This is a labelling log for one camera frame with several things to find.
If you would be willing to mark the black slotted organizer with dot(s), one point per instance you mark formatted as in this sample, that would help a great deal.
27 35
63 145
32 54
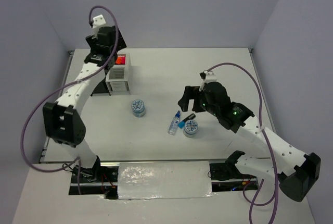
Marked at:
101 88

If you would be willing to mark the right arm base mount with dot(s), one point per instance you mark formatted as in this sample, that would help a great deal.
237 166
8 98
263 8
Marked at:
225 177

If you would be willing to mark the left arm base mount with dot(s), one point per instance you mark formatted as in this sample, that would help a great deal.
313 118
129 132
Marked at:
105 185

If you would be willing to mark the clear blue spray bottle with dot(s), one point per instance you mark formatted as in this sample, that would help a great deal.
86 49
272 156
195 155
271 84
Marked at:
173 125

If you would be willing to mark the blue white jar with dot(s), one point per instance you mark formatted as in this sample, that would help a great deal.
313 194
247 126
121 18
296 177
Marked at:
190 128
138 108

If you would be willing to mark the blue highlighter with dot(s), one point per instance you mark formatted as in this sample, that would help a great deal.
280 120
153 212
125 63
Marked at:
189 117

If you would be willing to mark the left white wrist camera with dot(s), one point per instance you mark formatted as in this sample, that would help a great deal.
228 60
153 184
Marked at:
97 22

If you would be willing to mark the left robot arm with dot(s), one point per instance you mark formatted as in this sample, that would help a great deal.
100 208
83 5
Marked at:
62 118

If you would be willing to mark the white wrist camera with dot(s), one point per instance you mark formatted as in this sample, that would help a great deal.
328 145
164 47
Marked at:
97 22
208 76

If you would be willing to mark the white slotted organizer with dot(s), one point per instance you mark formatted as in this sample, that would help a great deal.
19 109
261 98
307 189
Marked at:
119 77

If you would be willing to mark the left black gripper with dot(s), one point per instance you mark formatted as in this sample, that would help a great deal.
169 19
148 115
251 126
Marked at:
92 40

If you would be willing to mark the silver tape covered plate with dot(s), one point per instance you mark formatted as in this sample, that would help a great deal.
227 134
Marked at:
164 180

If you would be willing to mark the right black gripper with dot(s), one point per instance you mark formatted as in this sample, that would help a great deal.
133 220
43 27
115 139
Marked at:
190 92

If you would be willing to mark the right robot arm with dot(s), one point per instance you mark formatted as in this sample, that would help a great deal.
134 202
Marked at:
294 171

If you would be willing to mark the orange highlighter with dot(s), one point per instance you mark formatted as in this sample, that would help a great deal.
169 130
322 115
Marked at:
121 60

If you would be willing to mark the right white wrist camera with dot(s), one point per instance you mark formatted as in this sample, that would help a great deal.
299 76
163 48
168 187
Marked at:
208 76

